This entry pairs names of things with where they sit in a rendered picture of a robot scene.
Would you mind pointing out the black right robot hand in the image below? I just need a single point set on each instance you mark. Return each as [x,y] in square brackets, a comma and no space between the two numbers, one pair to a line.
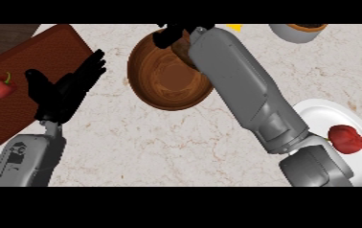
[165,35]

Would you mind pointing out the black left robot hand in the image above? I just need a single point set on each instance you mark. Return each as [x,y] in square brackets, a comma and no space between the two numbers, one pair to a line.
[56,91]

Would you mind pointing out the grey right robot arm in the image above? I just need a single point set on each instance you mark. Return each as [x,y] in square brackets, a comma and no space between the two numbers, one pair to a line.
[254,107]

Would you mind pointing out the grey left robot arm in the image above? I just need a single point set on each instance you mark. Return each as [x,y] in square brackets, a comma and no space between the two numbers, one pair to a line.
[28,156]

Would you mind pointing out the brown wooden bowl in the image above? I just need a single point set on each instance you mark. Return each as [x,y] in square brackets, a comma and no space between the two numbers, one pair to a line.
[164,75]

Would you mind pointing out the white plate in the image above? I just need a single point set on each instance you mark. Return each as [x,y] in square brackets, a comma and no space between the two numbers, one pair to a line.
[329,120]

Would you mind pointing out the brown wooden cutting board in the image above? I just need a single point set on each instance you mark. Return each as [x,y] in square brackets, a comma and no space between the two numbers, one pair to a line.
[32,78]

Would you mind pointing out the red bell pepper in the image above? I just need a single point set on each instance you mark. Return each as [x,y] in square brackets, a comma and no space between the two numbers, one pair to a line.
[6,86]

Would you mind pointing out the yellow object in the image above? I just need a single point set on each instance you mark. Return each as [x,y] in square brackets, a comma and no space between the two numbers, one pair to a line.
[233,27]

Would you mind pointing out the dark brown wooden surface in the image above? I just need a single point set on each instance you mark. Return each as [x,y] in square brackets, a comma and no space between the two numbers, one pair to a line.
[13,34]

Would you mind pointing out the grey pot with brown filling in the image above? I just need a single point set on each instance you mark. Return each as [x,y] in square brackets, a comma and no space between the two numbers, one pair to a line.
[297,32]

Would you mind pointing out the red apple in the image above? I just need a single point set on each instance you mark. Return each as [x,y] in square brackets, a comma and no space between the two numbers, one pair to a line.
[344,138]

